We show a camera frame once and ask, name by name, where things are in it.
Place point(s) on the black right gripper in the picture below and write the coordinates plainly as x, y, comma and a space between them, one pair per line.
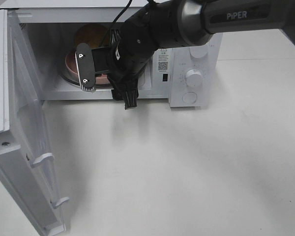
125, 61

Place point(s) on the pink round plate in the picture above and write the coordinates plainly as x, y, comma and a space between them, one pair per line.
70, 63

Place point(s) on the round white door button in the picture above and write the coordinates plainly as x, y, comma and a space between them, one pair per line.
189, 98

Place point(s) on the burger with lettuce and cheese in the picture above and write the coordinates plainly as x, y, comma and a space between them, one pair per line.
92, 34

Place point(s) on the white microwave door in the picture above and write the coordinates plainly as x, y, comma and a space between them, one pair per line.
27, 168

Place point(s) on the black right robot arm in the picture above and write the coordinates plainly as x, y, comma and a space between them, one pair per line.
184, 23

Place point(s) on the glass microwave turntable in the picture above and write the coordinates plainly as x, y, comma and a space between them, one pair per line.
103, 81

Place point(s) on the white microwave oven body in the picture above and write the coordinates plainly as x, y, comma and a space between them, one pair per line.
40, 40

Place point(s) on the lower white timer knob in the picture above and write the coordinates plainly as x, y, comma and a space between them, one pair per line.
194, 78

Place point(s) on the upper white power knob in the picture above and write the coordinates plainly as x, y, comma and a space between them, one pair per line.
198, 52

